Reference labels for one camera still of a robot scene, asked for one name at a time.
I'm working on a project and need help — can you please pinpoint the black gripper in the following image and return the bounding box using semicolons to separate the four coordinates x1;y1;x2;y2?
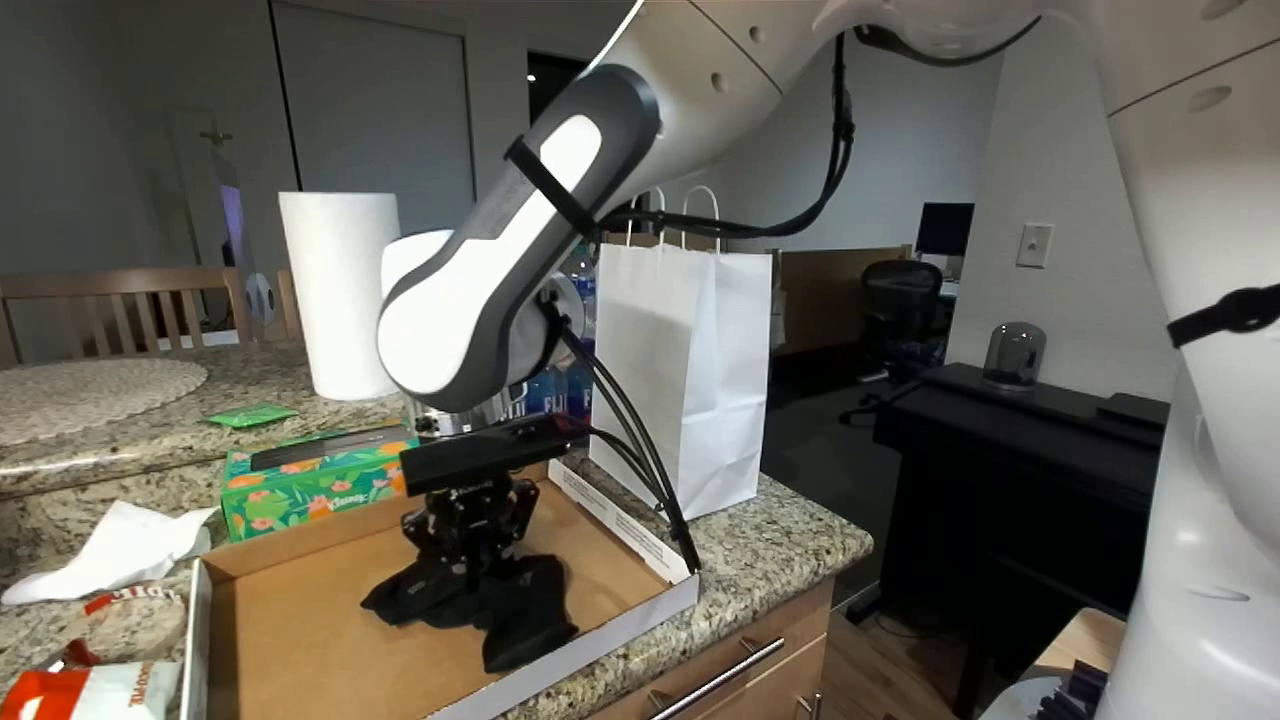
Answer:
398;475;542;590

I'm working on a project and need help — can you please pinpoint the green tissue box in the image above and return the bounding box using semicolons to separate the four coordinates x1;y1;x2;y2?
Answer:
215;438;417;545

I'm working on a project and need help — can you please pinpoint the cardboard cover box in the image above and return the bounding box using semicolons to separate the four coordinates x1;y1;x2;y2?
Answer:
174;458;703;720

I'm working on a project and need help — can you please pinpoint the white paper bag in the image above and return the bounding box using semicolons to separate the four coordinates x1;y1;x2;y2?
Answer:
591;182;775;526

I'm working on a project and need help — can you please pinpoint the cardboard floor box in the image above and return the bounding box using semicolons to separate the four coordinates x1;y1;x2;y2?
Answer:
975;604;1133;720

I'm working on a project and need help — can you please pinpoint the blue capped water bottle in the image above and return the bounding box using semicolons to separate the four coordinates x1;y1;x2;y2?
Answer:
511;363;597;424

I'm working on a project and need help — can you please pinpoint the small green packet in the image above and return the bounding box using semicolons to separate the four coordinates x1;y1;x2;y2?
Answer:
200;399;294;431

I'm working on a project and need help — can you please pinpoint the white paper towel roll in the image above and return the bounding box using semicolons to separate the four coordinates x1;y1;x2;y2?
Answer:
274;190;403;406

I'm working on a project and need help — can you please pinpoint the wooden counter base cabinet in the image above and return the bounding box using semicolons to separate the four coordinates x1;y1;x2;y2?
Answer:
584;575;835;720

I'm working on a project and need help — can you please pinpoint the beige speckled pouch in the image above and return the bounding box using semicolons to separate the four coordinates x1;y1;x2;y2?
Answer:
76;580;193;667

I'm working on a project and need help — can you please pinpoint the white paper napkin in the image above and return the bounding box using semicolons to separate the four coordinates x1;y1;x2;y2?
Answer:
0;497;220;611

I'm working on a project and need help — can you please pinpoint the round woven placemat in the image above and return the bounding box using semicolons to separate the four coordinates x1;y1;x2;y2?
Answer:
0;353;211;454

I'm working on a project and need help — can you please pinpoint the red white snack packet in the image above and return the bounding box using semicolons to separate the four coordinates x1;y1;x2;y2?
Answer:
0;635;184;720

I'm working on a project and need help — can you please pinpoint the wooden desk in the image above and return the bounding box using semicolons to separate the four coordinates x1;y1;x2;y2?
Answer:
769;244;925;361

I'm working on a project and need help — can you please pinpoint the grey closet door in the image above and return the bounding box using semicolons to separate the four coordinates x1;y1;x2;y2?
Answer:
267;0;476;265

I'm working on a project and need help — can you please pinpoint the wooden dining chair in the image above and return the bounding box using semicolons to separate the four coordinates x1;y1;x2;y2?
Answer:
0;261;255;372

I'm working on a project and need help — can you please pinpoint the black office chair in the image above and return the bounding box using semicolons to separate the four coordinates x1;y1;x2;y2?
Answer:
835;255;947;431

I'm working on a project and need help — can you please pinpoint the black digital piano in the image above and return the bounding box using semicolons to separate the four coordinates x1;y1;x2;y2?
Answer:
871;361;1185;720

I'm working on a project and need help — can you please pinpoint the dark computer monitor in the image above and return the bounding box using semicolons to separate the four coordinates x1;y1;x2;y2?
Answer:
917;199;975;261

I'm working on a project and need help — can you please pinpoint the small grey speaker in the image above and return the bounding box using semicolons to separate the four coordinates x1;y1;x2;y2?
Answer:
978;322;1053;388

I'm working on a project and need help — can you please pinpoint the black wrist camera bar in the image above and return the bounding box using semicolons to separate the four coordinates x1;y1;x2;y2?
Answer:
396;421;579;502

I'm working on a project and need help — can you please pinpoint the metal drawer handle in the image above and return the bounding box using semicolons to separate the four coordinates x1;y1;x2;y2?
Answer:
646;635;793;720

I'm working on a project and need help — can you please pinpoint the white light switch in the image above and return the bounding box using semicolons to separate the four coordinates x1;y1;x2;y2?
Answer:
1012;222;1055;272

